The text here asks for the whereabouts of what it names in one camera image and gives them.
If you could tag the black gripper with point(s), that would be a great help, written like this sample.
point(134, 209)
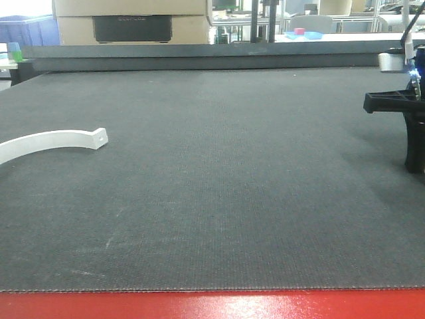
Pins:
point(403, 101)

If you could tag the white curved PVC pipe clamp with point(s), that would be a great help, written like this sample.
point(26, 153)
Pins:
point(38, 142)

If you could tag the blue storage bin far left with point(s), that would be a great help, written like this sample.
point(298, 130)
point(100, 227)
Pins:
point(39, 30)

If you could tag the dark raised board behind mat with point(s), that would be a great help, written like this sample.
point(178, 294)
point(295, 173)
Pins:
point(235, 56)

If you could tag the blue tray in background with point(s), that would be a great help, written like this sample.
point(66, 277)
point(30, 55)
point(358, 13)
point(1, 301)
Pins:
point(303, 36)

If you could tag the grey office chair back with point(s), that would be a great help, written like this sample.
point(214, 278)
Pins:
point(315, 23)

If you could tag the pink cube on blue tray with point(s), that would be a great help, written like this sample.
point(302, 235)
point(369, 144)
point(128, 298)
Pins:
point(299, 31)

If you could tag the dark grey table mat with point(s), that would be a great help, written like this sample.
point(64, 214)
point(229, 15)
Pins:
point(263, 179)

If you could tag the lower cardboard box black panel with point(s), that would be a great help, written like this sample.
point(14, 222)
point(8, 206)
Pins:
point(186, 30)

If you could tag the upper cardboard box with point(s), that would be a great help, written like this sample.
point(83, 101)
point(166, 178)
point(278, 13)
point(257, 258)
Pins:
point(75, 8)

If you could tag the blue and green small cups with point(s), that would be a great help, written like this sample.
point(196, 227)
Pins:
point(14, 52)

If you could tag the black vertical post pair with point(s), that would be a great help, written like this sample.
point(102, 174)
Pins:
point(263, 21)

